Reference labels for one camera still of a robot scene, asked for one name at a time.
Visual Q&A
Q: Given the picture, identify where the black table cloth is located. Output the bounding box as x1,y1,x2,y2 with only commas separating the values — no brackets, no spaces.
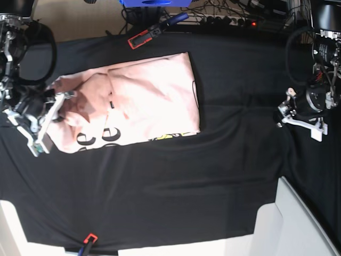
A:
1,33,340,251

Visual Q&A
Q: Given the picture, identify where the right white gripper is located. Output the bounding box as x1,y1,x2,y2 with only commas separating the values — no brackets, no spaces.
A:
3,89,76,157

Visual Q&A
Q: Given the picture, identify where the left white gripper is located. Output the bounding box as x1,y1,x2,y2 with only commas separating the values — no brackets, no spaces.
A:
276,87,329,142

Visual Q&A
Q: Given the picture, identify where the white table frame left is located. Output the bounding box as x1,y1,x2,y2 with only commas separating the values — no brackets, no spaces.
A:
1,200,67,256

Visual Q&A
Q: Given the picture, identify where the orange blue clamp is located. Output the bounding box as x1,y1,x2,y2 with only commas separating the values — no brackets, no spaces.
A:
128,12,189,50
77,233,98,256

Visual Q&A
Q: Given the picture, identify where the black power strip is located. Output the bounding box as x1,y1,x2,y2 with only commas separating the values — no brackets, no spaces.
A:
179,15,259,28

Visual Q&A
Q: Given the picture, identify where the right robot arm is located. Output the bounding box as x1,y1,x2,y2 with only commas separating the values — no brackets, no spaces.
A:
1,1,76,157

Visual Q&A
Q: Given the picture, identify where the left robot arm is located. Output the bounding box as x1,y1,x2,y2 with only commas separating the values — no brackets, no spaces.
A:
277,1,340,142

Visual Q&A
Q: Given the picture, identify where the orange blue clamp top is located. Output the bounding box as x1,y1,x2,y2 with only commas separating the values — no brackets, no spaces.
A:
128,12,189,50

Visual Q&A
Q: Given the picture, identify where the pink T-shirt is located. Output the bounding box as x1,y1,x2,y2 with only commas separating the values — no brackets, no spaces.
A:
47,53,200,154

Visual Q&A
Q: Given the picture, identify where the orange blue clamp bottom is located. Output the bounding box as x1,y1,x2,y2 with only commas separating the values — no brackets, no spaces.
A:
77,233,98,256

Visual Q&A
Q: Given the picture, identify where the blue plastic box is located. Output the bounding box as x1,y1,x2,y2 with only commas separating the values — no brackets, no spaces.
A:
119,0,193,7

